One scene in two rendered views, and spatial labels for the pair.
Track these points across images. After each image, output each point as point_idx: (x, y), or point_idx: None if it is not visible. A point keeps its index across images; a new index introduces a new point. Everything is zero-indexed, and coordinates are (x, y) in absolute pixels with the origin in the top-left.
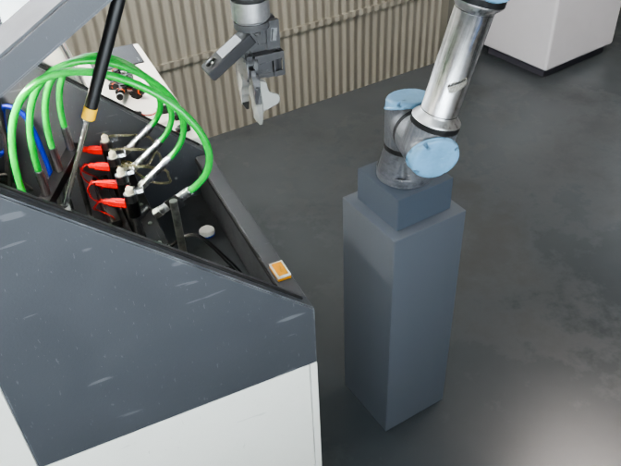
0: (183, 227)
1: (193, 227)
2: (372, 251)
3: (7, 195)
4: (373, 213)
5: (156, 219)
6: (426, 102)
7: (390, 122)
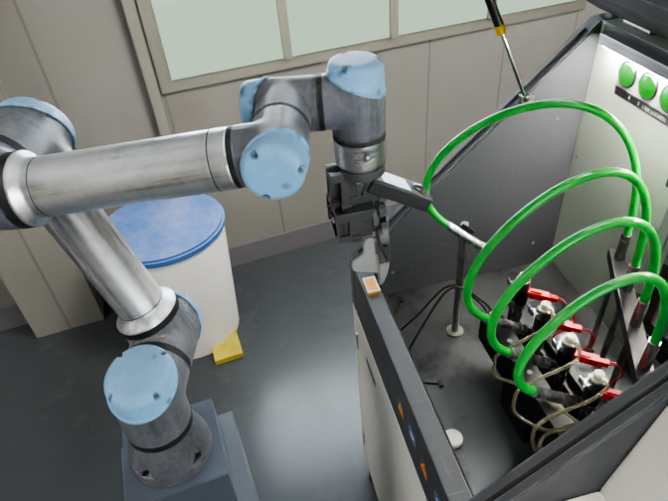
0: (486, 459)
1: (472, 456)
2: (248, 468)
3: (552, 56)
4: (231, 465)
5: (503, 345)
6: (156, 285)
7: (182, 375)
